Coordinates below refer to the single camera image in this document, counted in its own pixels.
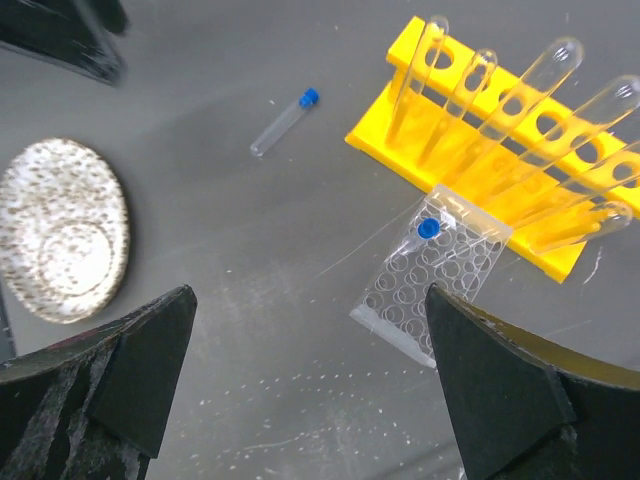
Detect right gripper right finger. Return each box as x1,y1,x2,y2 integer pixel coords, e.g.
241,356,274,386
425,284,639,479

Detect clear acrylic tube rack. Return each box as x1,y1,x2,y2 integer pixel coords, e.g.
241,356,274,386
350,185,513,368

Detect yellow test tube rack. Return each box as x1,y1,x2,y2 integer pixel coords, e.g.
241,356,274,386
346,17,639,282

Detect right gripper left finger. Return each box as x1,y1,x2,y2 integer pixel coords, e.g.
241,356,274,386
1,285,197,479

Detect speckled ceramic plate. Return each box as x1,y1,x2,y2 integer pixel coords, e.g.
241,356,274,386
1,138,130,324

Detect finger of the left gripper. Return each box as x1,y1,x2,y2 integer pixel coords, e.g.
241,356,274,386
1,0,129,86

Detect short tube blue cap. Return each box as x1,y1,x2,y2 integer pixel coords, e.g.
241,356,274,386
250,88,320,157
395,218,441,255

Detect long glass tube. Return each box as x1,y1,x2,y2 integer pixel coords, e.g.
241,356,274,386
477,75,639,207
417,48,498,167
528,201,634,254

